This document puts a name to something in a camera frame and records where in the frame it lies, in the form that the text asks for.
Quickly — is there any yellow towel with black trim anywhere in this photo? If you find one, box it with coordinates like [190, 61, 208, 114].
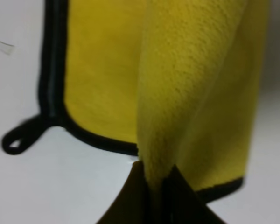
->
[1, 0, 269, 203]

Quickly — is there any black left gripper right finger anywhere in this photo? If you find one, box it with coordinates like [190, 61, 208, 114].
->
[162, 166, 224, 224]

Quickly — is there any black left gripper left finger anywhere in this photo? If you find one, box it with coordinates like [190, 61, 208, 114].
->
[98, 161, 151, 224]

